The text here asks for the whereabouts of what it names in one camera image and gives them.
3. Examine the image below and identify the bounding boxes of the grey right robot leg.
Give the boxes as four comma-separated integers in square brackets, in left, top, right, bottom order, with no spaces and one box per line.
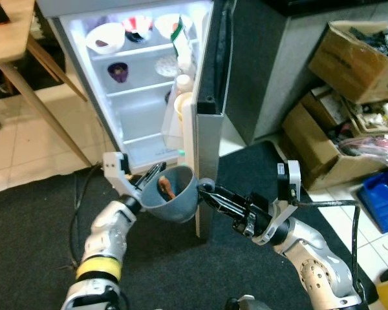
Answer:
[225,295,274,310]

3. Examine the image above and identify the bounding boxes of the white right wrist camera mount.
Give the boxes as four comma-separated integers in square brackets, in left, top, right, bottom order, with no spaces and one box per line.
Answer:
[254,160,303,246]

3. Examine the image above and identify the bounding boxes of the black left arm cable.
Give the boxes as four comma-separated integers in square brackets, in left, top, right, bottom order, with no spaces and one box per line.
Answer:
[67,163,107,271]

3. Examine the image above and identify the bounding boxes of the brown food piece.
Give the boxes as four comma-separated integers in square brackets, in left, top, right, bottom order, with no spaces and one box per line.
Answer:
[156,177,177,202]

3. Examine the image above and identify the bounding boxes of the white bowl with dark food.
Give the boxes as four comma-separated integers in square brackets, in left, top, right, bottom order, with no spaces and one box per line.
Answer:
[84,22,126,55]

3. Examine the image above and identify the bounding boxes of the grey fridge door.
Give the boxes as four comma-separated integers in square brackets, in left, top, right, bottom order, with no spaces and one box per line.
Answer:
[162,0,239,241]

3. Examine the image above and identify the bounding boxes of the cardboard box with black items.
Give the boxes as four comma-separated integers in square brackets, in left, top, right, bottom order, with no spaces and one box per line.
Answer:
[308,20,388,105]

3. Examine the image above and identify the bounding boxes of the green white carton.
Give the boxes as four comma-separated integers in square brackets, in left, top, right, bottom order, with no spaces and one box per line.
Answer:
[169,15,196,73]

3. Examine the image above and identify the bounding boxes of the plain white bowl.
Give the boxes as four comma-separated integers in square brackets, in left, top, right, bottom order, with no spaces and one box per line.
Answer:
[153,14,195,40]

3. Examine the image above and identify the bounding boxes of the white round plate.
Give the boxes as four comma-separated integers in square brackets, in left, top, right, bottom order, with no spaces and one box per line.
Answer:
[155,55,180,78]

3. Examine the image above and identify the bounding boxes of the grey counter cabinet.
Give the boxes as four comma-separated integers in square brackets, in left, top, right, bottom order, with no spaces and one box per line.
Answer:
[228,0,388,148]

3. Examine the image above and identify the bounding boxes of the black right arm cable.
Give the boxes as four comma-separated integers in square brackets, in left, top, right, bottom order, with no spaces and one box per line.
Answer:
[291,199,364,301]

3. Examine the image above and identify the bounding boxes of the large open cardboard box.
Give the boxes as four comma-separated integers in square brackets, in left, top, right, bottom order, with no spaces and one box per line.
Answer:
[281,102,388,192]

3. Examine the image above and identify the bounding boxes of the pink cable bundle bag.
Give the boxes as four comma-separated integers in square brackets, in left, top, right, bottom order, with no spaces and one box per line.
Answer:
[338,134,388,163]

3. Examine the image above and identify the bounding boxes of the light wooden table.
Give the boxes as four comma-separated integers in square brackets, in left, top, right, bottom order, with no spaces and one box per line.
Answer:
[0,0,92,167]

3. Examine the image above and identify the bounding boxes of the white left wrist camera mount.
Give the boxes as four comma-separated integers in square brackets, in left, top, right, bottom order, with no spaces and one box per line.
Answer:
[103,151,144,198]

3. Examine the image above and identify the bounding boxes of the black floor mat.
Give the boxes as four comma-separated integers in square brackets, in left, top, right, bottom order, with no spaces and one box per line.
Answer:
[0,139,388,310]

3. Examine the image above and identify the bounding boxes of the blue plastic bowl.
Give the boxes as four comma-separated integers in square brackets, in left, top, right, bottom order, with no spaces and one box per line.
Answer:
[140,165,202,224]

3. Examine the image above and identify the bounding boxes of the small labelled cardboard box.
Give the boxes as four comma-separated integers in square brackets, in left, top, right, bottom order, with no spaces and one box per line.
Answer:
[309,86,351,125]

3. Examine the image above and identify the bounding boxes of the blue plastic bin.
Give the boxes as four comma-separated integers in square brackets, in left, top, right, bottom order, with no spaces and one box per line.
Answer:
[356,167,388,234]

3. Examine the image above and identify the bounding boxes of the shallow cardboard tray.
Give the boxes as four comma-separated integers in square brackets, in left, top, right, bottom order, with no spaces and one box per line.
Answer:
[345,98,388,138]

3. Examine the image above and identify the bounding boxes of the grey two-door fridge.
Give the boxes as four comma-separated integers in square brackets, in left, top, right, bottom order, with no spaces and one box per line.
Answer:
[34,0,214,178]

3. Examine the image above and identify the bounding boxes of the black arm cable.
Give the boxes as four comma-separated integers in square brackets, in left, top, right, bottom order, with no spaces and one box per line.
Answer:
[67,163,107,271]
[291,199,364,301]

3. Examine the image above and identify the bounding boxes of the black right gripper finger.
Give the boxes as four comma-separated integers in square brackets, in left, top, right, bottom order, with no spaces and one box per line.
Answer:
[207,194,243,219]
[199,181,250,207]

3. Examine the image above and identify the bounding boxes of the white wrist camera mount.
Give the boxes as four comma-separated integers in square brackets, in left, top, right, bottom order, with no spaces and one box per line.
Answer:
[103,151,144,198]
[254,160,303,246]

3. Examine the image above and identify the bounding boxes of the white plastic bottle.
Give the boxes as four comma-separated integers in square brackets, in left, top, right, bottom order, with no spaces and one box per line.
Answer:
[173,74,195,125]

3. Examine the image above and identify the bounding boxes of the red white bowl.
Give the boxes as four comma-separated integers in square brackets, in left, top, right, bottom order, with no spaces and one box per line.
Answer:
[121,15,153,43]

